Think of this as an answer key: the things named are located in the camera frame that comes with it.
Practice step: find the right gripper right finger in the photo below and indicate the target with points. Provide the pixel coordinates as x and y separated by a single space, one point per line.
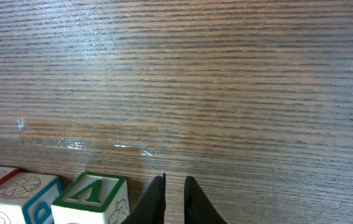
198 209

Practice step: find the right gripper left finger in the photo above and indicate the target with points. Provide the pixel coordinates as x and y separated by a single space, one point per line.
150 209

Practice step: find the red I side block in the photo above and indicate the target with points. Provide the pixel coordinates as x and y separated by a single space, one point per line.
93 198

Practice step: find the yellow turtle picture block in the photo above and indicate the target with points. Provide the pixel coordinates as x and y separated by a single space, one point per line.
27 198

